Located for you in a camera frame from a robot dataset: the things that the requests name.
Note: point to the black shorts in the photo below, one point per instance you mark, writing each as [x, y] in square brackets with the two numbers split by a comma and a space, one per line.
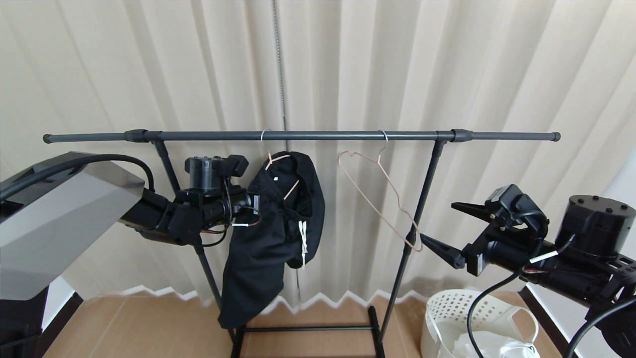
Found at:
[258, 258]

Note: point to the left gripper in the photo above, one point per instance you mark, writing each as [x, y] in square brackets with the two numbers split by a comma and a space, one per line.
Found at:
[241, 205]

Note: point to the black clothes rack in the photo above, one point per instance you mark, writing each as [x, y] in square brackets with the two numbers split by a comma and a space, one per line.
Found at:
[323, 135]

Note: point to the white garment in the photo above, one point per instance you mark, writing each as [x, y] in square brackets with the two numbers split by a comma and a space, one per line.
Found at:
[487, 345]

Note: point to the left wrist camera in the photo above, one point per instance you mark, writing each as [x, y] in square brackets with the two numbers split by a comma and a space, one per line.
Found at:
[233, 165]

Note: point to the beige curtain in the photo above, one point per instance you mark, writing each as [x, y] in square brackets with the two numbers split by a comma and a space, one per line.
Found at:
[447, 64]

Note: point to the white laundry basket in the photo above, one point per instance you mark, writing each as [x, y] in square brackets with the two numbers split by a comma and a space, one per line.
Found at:
[452, 303]

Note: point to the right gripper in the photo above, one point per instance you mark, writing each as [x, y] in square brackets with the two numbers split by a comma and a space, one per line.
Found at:
[502, 251]

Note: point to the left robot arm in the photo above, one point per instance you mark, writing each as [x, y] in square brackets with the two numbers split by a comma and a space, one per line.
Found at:
[64, 219]

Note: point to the pink clothes hanger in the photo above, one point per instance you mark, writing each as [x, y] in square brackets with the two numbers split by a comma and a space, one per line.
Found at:
[277, 159]
[397, 196]

